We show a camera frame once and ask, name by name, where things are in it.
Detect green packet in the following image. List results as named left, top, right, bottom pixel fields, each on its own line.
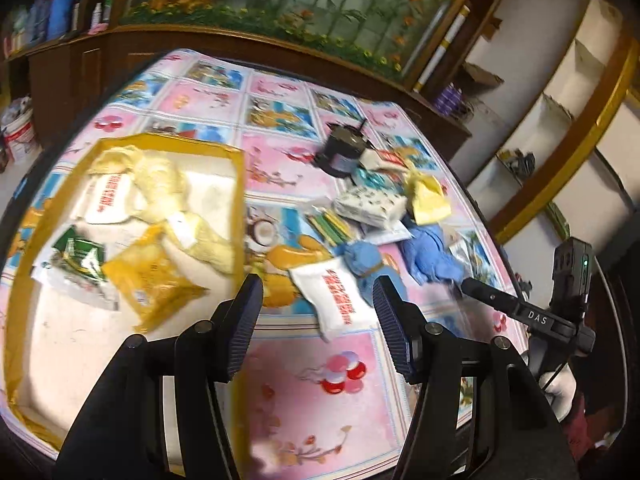
left=50, top=225, right=108, bottom=281

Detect black cable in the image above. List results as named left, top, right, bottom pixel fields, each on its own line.
left=540, top=355, right=569, bottom=394

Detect white shelf with gold trim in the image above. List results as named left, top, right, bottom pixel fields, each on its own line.
left=465, top=0, right=640, bottom=261

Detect person's right hand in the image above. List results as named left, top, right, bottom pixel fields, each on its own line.
left=520, top=350, right=579, bottom=422

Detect flower and bamboo wall picture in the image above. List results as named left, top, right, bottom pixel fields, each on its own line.
left=120, top=0, right=476, bottom=81

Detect small clutter on shelf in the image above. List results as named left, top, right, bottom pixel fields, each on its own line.
left=497, top=147, right=536, bottom=176

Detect person's right forearm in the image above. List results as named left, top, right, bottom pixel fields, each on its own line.
left=560, top=390, right=628, bottom=467

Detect yellow folded cloth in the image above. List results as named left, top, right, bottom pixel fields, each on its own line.
left=405, top=170, right=453, bottom=226

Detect white pouch with red print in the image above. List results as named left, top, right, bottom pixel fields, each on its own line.
left=289, top=256, right=378, bottom=343
left=75, top=172, right=138, bottom=226

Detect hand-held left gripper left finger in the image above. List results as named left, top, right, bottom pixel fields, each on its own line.
left=52, top=274, right=264, bottom=480

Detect flat white clear bag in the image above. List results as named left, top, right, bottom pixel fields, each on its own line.
left=360, top=220, right=416, bottom=246

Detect row of detergent bottles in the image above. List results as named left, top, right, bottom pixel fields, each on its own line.
left=2, top=0, right=113, bottom=58

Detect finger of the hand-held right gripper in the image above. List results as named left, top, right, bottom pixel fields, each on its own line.
left=460, top=277, right=577, bottom=342

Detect coloured pencil pack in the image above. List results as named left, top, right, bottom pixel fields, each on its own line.
left=302, top=207, right=361, bottom=248

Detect white flat packet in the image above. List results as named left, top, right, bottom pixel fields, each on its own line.
left=30, top=260, right=121, bottom=311

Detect blue gloves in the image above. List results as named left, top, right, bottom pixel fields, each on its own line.
left=400, top=225, right=466, bottom=286

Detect white bucket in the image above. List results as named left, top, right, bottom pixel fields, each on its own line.
left=0, top=97, right=43, bottom=166

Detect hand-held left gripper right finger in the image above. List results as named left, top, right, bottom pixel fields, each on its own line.
left=372, top=276, right=568, bottom=480

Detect yellow plastic bag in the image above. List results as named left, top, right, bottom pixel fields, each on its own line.
left=100, top=222, right=211, bottom=333

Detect yellow cardboard box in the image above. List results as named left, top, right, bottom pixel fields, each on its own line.
left=2, top=132, right=246, bottom=466

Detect pale yellow cloth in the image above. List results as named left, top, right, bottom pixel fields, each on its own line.
left=92, top=145, right=236, bottom=276

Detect clear plastic bag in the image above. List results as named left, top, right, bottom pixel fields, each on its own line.
left=447, top=237, right=483, bottom=281

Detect black electric motor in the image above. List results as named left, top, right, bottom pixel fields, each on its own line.
left=312, top=117, right=373, bottom=178

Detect red white snack packet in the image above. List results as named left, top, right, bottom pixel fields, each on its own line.
left=380, top=149, right=413, bottom=171

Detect printed tablecloth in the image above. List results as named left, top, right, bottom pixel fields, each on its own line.
left=0, top=47, right=531, bottom=466

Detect white patterned tissue pack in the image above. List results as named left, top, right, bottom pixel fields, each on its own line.
left=332, top=185, right=408, bottom=226

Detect light blue cloth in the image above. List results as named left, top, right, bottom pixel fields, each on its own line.
left=342, top=241, right=396, bottom=308

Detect white paper roll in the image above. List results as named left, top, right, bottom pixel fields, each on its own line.
left=412, top=5, right=472, bottom=93

